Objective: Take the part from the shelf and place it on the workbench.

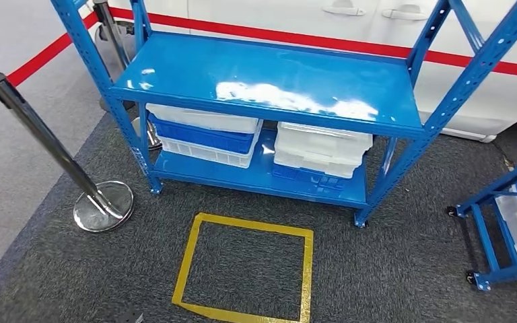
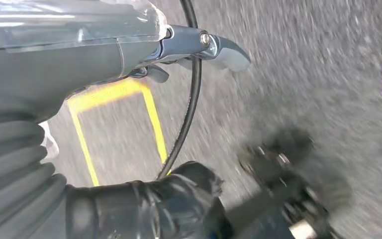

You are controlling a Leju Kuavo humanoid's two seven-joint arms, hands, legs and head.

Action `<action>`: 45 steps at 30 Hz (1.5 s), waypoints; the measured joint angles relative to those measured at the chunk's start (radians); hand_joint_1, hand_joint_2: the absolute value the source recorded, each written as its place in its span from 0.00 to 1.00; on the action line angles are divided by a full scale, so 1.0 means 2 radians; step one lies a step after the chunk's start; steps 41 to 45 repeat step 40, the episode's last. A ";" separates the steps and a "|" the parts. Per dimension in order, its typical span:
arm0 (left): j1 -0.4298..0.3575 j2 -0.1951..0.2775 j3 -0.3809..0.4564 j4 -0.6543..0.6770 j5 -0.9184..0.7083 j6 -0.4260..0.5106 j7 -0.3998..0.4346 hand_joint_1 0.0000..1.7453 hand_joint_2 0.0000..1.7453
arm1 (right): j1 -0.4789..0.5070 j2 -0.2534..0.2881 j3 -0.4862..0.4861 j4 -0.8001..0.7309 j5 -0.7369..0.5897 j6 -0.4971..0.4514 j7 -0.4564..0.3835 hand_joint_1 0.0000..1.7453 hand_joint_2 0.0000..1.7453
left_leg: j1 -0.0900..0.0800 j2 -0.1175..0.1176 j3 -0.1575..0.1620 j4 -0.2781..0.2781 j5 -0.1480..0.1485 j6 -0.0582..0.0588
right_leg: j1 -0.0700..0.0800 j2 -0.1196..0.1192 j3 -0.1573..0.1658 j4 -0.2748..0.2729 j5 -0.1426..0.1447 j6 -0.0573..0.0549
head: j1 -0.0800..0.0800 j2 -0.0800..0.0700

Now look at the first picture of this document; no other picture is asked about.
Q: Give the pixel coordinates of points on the blue steel shelf rack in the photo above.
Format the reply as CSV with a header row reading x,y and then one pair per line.
x,y
263,80

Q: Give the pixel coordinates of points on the blue wheeled shelf rack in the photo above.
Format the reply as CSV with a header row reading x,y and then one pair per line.
x,y
486,249

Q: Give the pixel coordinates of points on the yellow floor tape square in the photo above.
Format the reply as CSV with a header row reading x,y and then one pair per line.
x,y
187,263

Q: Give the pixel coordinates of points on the white vehicle with red stripe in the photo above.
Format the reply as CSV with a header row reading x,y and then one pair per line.
x,y
285,18

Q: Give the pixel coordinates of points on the red barrier belt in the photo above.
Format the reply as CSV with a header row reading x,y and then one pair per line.
x,y
40,58

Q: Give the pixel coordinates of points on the chrome stanchion post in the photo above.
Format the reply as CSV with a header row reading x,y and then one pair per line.
x,y
102,207

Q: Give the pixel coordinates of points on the black-topped stanchion post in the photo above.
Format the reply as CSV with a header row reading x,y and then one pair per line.
x,y
109,26

